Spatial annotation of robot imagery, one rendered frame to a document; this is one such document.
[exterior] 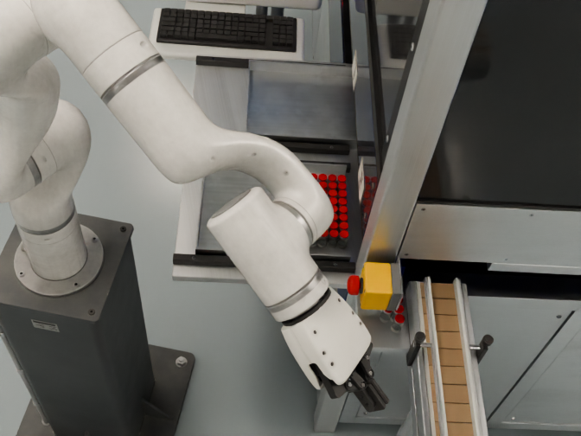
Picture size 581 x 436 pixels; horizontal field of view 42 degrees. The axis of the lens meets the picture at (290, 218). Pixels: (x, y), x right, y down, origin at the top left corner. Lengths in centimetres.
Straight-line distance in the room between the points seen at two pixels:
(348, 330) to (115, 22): 47
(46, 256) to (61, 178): 20
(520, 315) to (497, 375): 34
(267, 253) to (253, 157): 12
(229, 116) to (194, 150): 105
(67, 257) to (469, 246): 82
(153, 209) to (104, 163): 29
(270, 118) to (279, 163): 99
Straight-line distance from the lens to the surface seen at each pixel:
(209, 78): 204
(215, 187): 180
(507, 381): 218
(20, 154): 133
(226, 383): 251
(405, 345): 163
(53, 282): 171
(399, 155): 131
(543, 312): 185
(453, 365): 158
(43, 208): 152
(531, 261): 164
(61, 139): 142
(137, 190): 292
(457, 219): 147
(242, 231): 91
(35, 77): 118
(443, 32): 112
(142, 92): 91
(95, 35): 92
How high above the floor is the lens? 231
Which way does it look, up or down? 54 degrees down
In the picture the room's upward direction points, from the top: 8 degrees clockwise
